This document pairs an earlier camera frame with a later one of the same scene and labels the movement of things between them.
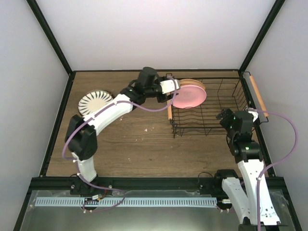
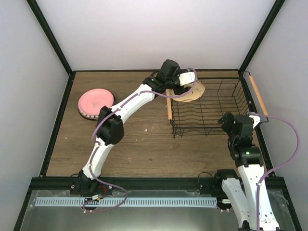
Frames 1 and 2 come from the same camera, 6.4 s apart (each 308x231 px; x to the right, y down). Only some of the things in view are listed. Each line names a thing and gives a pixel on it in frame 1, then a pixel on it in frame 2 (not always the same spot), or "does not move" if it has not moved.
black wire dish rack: (222, 94) does not move
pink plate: (189, 96) to (91, 101)
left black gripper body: (162, 98) to (179, 90)
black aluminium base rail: (65, 183) does not move
